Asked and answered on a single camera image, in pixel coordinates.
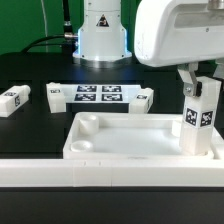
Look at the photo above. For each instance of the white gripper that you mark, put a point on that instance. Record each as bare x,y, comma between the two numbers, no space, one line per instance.
171,32

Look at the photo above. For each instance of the white desk top tray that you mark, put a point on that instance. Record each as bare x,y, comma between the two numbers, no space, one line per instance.
123,136

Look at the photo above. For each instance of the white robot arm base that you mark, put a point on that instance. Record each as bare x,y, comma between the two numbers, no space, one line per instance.
102,39

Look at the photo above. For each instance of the white tag mat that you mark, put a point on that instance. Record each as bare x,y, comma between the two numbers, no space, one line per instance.
93,93

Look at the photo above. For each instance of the white front fence bar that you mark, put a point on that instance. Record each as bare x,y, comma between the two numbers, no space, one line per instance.
111,173

